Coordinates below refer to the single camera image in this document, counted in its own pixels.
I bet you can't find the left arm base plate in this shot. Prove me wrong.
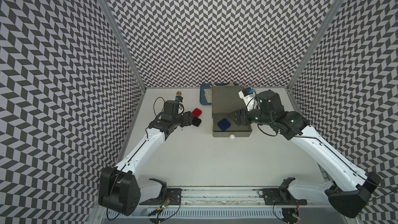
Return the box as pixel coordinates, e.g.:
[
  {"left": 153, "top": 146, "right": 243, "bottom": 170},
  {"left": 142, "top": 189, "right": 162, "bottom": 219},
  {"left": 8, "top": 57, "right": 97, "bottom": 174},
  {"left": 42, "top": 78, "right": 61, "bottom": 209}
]
[{"left": 140, "top": 188, "right": 182, "bottom": 206}]

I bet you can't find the grey top drawer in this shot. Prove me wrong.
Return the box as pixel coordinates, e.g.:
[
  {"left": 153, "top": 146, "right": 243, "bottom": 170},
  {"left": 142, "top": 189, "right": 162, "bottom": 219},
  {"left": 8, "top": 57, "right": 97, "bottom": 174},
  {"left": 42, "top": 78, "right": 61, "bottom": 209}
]
[{"left": 212, "top": 112, "right": 252, "bottom": 138}]

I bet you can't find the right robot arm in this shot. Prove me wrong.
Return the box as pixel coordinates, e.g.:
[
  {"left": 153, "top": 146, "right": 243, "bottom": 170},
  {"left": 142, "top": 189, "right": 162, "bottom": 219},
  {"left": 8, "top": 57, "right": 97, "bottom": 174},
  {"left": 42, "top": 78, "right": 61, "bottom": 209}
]
[{"left": 232, "top": 88, "right": 381, "bottom": 218}]

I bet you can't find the gold spoon green handle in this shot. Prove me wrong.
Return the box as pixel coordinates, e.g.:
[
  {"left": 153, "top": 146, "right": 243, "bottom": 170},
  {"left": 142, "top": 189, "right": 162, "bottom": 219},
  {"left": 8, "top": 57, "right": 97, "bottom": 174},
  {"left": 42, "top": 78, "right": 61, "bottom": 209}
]
[{"left": 176, "top": 91, "right": 183, "bottom": 102}]

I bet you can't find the teal tray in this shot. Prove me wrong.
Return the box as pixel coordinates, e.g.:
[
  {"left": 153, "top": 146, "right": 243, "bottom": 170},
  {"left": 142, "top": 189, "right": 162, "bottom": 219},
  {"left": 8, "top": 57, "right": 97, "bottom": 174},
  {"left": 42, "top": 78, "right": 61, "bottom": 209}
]
[{"left": 200, "top": 83, "right": 228, "bottom": 105}]

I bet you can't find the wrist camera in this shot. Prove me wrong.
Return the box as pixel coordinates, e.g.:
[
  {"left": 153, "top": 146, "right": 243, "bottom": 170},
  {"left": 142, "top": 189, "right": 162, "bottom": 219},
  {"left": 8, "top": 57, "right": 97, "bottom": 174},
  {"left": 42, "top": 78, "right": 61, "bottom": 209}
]
[
  {"left": 162, "top": 100, "right": 184, "bottom": 116},
  {"left": 238, "top": 87, "right": 257, "bottom": 111}
]

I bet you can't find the blue brooch box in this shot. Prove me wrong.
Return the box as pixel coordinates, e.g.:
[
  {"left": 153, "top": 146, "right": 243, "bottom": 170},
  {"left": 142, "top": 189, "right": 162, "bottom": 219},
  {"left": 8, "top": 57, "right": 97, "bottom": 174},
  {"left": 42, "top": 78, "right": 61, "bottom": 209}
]
[{"left": 217, "top": 118, "right": 231, "bottom": 132}]

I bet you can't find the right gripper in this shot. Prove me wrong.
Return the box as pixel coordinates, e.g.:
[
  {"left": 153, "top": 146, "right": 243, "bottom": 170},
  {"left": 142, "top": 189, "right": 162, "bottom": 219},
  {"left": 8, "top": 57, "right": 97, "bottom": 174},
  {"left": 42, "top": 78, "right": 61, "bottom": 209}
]
[{"left": 227, "top": 105, "right": 274, "bottom": 126}]

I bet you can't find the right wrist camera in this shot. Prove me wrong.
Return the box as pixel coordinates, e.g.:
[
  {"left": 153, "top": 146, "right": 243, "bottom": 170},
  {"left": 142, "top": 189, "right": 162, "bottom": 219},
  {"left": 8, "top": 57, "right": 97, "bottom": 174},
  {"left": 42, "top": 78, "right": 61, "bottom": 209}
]
[{"left": 238, "top": 87, "right": 257, "bottom": 111}]

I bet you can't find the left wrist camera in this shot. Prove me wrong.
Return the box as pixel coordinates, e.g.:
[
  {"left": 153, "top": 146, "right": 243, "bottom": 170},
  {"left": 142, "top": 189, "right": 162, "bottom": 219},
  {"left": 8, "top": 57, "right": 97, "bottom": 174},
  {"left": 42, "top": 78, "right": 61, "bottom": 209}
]
[{"left": 162, "top": 100, "right": 184, "bottom": 116}]

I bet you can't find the grey drawer cabinet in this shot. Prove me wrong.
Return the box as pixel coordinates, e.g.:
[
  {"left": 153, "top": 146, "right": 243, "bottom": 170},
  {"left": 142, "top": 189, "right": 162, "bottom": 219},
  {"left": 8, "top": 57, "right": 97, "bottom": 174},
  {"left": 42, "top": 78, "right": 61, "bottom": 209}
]
[{"left": 211, "top": 86, "right": 246, "bottom": 114}]

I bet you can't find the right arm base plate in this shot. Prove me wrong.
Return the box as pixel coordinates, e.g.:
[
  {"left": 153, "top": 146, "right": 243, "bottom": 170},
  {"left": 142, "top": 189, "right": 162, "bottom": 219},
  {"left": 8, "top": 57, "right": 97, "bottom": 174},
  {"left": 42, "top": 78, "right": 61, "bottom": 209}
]
[{"left": 261, "top": 188, "right": 308, "bottom": 206}]

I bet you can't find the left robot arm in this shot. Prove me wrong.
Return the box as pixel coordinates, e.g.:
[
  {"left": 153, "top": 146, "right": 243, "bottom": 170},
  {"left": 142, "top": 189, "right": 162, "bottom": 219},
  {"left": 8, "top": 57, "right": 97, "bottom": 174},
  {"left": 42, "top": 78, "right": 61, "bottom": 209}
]
[{"left": 98, "top": 112, "right": 193, "bottom": 216}]

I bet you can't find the black brooch box right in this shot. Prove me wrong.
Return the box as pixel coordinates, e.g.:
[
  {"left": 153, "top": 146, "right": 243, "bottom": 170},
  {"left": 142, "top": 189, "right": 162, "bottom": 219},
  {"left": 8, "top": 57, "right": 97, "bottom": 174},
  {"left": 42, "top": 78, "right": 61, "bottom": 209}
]
[{"left": 192, "top": 117, "right": 202, "bottom": 127}]

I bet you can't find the red brooch box far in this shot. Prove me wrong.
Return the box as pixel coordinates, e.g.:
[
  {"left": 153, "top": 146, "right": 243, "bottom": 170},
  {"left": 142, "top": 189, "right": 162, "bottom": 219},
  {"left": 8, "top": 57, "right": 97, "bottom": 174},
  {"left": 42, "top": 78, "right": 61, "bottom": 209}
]
[{"left": 192, "top": 108, "right": 203, "bottom": 118}]

